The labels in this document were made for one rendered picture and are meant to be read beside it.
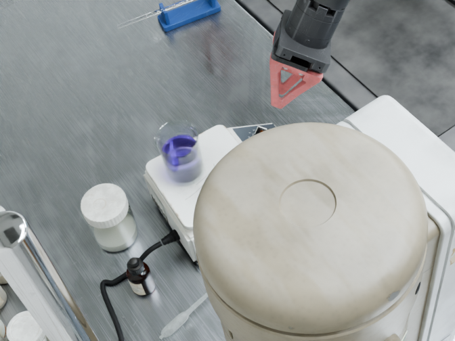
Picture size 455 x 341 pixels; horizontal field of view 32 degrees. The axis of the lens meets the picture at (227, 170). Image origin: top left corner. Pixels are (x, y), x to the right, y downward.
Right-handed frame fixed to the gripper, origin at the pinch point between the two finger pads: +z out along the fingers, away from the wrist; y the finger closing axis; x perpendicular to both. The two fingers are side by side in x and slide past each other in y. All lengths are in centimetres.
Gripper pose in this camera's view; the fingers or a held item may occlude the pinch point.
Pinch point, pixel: (279, 94)
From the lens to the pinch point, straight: 103.9
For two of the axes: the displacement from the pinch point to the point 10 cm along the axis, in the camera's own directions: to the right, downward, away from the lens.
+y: -1.2, 5.9, -8.0
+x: 9.4, 3.3, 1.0
